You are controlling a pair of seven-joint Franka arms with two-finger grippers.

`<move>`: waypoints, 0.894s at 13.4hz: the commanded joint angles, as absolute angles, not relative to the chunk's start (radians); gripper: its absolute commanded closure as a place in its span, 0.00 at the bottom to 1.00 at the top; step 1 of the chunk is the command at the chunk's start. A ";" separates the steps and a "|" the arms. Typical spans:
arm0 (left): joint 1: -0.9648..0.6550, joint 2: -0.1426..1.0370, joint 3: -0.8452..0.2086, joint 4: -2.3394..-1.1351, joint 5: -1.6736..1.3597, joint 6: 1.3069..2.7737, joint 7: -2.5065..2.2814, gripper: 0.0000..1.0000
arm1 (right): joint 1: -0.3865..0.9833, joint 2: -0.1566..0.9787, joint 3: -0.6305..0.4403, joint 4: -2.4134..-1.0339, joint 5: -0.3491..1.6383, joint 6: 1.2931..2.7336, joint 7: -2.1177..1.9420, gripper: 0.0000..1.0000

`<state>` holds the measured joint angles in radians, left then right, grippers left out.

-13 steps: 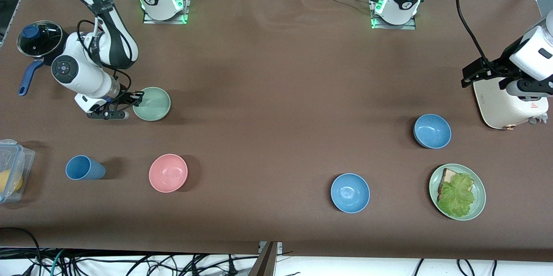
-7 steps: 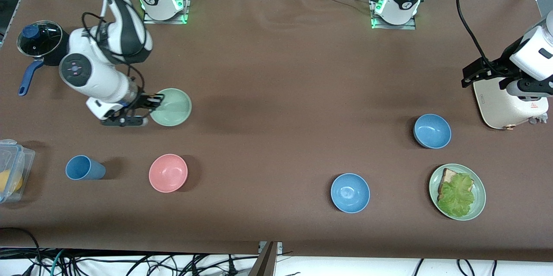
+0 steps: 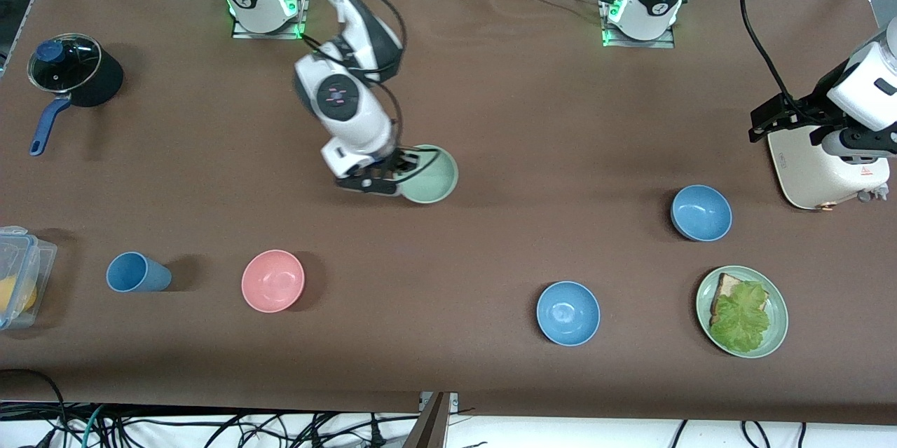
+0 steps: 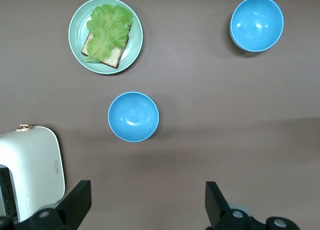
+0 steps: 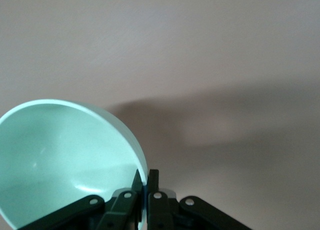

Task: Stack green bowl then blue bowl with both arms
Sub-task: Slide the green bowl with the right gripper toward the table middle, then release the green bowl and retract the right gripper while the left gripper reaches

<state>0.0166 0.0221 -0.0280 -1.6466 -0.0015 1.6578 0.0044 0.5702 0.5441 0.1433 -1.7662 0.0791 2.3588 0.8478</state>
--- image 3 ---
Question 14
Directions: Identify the light green bowl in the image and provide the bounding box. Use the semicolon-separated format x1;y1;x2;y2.
397;144;460;205

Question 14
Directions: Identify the blue bowl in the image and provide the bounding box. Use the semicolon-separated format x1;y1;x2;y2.
536;281;601;347
671;185;733;243

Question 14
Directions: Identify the pink bowl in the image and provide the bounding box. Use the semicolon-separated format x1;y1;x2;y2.
241;250;306;313

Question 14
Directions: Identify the cream white toaster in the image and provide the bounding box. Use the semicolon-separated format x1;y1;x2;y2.
767;124;891;212

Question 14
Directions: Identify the bread slice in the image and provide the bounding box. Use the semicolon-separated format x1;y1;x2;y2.
710;273;770;326

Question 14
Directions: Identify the green lettuce leaf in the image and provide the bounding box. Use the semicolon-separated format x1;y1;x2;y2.
709;282;772;354

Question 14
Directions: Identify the light green plate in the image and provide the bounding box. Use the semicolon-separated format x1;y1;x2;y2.
696;266;789;359

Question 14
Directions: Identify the blue cup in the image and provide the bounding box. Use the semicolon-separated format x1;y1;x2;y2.
106;252;172;293

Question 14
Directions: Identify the glass lid blue knob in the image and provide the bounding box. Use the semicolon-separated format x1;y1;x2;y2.
27;33;103;94

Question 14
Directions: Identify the clear plastic container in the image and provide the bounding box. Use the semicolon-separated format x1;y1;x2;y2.
0;226;58;331

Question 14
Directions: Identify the yellow fruit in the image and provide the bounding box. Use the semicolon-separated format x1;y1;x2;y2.
0;274;38;314

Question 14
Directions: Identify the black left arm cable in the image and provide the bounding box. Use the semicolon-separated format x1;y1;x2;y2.
740;0;807;119

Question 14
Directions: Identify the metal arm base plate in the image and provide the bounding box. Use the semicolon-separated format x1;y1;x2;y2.
601;0;676;49
231;0;309;41

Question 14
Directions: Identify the metal table bracket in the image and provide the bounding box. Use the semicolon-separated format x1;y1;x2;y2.
403;392;460;448

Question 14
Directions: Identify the black pot blue handle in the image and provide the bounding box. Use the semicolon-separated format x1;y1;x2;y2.
29;38;125;156

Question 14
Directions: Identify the teal cable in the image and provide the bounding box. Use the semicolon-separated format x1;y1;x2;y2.
81;404;107;448

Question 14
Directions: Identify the black looped cable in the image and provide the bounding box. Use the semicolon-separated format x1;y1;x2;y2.
0;369;69;448

